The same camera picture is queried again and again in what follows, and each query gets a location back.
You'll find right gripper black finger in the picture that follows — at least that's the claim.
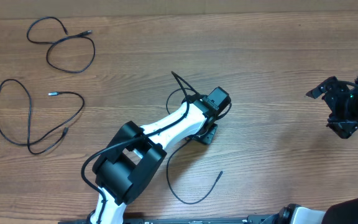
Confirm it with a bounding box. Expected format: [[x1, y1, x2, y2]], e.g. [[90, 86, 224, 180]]
[[305, 77, 337, 99], [326, 121, 358, 139]]

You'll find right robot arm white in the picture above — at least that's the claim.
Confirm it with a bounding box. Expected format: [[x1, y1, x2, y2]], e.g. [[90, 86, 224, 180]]
[[258, 75, 358, 223]]

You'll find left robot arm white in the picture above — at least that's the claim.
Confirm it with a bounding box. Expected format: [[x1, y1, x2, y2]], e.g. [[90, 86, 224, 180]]
[[85, 88, 231, 223]]

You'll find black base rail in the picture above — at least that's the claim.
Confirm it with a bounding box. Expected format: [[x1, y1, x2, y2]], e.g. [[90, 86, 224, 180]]
[[57, 214, 282, 224]]

